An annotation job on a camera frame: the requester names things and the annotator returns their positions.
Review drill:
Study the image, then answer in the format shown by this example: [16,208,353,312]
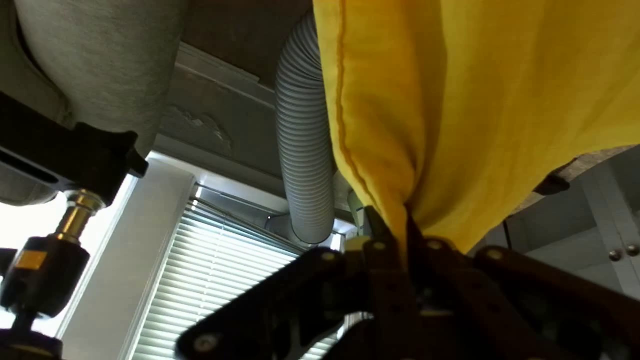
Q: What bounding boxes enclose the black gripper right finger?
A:
[404,216,640,360]

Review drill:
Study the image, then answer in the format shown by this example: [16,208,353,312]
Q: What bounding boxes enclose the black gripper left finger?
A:
[176,205,410,360]

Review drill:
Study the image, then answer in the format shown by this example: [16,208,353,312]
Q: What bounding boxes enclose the yellow cloth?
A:
[310,0,640,258]

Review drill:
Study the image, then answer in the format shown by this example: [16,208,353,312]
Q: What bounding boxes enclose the white window blinds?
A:
[127,195,342,360]

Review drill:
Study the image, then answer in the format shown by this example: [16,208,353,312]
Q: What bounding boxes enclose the grey corrugated exhaust hose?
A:
[274,11,338,247]

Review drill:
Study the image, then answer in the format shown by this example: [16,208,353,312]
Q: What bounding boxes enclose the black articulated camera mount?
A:
[0,188,105,360]

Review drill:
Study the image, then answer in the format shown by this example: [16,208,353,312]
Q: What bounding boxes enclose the black stereo camera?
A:
[0,88,150,205]

